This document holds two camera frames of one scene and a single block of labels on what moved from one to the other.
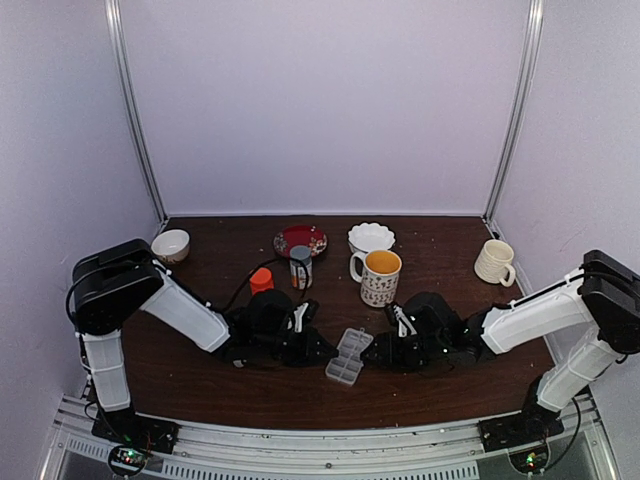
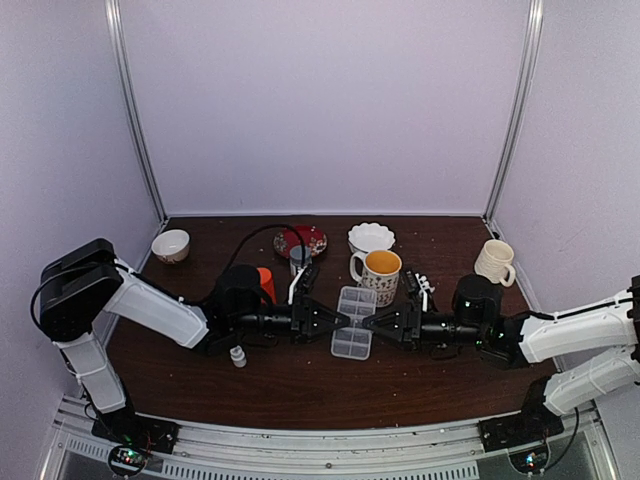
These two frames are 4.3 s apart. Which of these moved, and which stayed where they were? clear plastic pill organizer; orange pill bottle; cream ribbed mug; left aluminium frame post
Moved: clear plastic pill organizer
Stayed: left aluminium frame post; cream ribbed mug; orange pill bottle
